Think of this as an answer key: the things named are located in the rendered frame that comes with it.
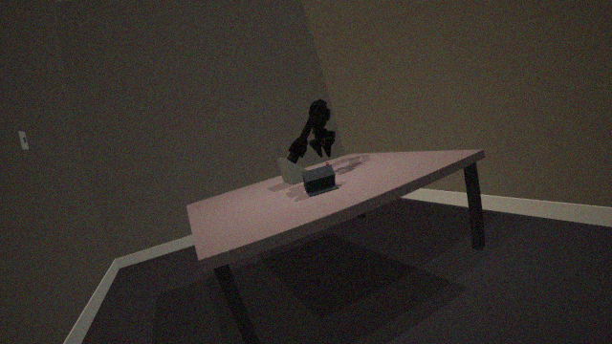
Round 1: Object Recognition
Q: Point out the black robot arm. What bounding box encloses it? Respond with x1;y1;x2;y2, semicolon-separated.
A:
287;99;336;163

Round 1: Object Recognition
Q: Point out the grey square panel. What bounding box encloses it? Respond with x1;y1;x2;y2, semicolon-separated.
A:
302;164;339;197

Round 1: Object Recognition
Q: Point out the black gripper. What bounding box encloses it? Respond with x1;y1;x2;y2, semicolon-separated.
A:
309;127;335;158

